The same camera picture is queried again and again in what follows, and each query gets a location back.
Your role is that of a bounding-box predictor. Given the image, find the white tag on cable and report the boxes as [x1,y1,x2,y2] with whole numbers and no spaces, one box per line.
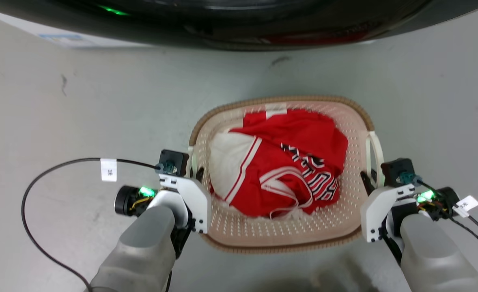
[452,195,478,218]
[100,158,118,182]

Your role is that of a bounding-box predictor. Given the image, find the beige perforated plastic laundry basket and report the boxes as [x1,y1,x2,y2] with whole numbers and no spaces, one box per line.
[188,96,385,255]

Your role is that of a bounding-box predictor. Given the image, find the white tag on right cable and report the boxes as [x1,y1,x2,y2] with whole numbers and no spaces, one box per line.
[452,195,478,218]

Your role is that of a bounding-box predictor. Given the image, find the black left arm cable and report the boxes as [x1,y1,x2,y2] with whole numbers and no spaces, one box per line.
[21,158,162,292]

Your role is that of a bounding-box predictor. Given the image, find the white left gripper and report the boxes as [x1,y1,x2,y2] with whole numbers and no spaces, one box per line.
[158,167,212,235]

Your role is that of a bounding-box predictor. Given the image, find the white tag on left cable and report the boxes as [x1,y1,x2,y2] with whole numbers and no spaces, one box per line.
[100,158,118,182]

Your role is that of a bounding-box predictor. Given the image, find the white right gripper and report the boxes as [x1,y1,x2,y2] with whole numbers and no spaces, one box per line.
[360,169,416,243]

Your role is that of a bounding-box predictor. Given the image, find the white label inside basket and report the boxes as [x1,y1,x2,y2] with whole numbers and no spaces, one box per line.
[265,103,288,119]

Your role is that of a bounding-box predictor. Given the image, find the white garment with red stripe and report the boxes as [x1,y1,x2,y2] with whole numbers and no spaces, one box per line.
[209,132,262,202]

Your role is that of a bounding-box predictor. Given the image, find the red basketball jersey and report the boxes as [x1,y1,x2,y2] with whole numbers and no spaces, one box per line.
[210,109,349,219]

